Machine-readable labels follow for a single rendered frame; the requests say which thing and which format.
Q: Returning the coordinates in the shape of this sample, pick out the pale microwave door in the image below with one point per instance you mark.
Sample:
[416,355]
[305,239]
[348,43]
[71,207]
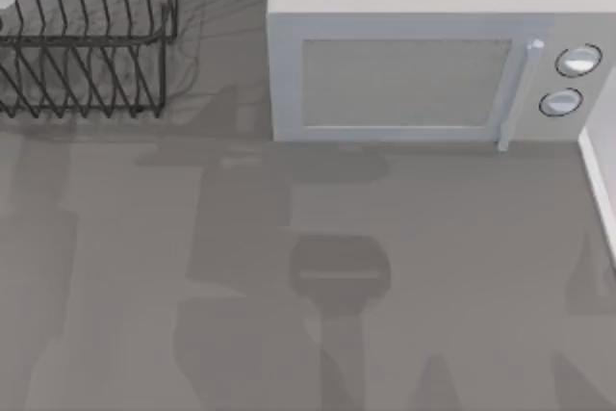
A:
[404,84]

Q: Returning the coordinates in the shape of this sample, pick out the small white microwave knob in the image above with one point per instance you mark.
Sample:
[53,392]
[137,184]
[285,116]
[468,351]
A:
[559,102]

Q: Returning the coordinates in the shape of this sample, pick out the large white microwave knob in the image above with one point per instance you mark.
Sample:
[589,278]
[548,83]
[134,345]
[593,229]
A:
[577,60]

